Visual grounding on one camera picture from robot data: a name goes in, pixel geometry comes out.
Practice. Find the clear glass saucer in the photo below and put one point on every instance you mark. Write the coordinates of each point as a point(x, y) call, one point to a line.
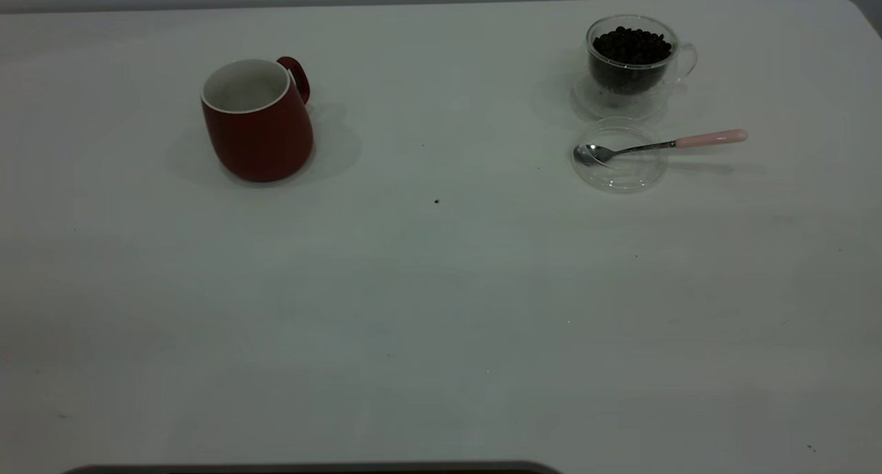
point(586, 105)

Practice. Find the red ceramic mug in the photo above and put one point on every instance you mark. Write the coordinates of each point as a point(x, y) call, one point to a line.
point(262, 140)

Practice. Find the dark coffee beans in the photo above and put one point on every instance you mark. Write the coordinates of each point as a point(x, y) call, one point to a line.
point(630, 54)

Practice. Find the clear round glass lid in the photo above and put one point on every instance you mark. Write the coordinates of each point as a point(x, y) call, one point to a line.
point(620, 174)

